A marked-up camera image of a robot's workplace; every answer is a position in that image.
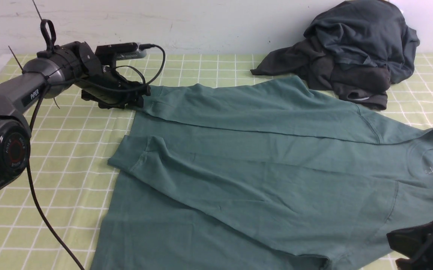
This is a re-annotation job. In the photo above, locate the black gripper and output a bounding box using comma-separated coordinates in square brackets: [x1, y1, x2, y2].
[75, 43, 151, 109]
[387, 221, 433, 270]

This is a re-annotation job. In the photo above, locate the green checkered tablecloth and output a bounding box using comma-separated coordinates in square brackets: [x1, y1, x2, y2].
[0, 53, 433, 270]

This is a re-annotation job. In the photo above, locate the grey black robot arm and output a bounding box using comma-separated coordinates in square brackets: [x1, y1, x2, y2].
[0, 20, 433, 270]

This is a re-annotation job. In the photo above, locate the green long-sleeve top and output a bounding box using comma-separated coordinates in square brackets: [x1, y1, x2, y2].
[90, 76, 433, 270]

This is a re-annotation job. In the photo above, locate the black camera cable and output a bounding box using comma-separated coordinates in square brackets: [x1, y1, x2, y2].
[26, 44, 166, 270]

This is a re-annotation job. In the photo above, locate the dark grey crumpled garment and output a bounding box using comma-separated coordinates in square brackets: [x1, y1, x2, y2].
[251, 0, 420, 111]

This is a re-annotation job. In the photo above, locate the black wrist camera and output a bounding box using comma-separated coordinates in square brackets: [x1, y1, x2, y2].
[95, 42, 147, 67]

